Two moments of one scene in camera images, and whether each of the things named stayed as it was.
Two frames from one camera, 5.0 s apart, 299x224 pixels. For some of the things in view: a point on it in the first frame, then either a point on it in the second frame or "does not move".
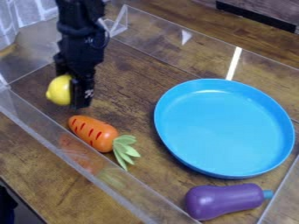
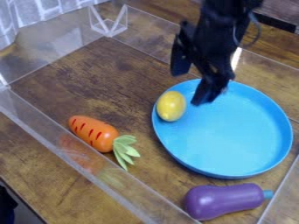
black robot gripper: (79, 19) -> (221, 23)
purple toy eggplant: (210, 201) does not move
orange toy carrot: (102, 136) does not move
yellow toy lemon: (59, 90) -> (172, 106)
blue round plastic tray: (226, 129) does not move
